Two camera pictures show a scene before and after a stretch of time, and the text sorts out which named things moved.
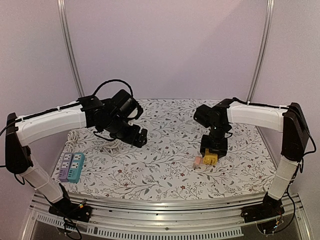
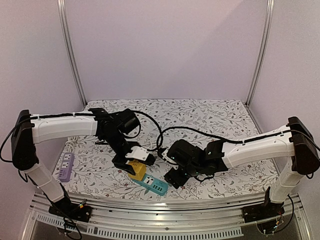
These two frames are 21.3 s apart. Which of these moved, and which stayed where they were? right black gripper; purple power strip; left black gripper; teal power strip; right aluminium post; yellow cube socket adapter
Moved: right black gripper; left black gripper; yellow cube socket adapter; teal power strip
Stayed: purple power strip; right aluminium post
